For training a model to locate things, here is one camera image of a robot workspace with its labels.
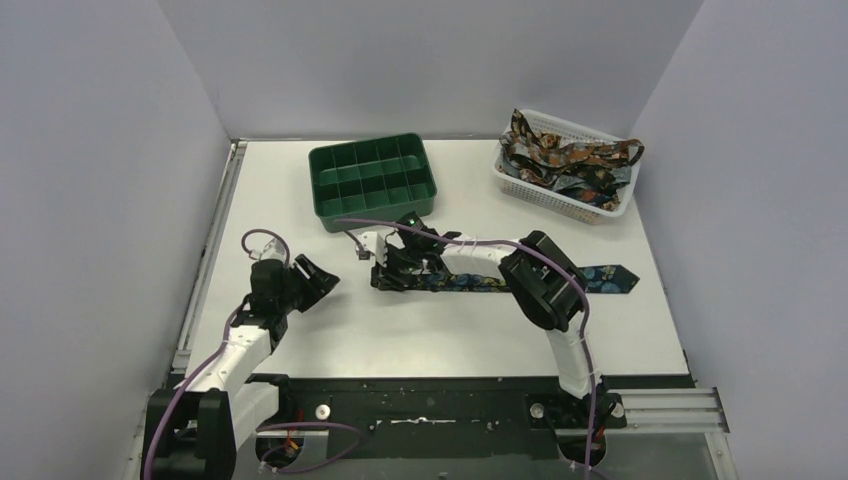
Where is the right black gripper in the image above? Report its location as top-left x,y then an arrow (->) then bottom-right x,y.
370,244 -> 421,292

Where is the green compartment tray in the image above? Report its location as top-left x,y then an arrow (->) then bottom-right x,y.
308,133 -> 438,233

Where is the white plastic basket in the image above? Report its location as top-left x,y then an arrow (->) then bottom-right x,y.
492,108 -> 645,225

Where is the blue patterned tie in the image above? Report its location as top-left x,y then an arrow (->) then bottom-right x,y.
395,265 -> 641,294

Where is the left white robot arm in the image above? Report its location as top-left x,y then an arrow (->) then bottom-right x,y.
140,255 -> 340,479

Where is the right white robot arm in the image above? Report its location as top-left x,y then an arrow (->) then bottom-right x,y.
355,215 -> 599,399

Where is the pile of patterned ties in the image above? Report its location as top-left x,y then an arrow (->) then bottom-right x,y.
495,109 -> 645,212

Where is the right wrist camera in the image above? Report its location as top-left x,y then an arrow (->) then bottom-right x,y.
355,231 -> 390,267

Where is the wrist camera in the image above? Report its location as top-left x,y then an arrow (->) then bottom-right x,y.
258,238 -> 290,265
355,231 -> 390,267

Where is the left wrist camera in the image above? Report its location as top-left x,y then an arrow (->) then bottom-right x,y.
258,238 -> 290,265

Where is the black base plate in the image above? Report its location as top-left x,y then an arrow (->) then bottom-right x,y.
164,374 -> 697,462

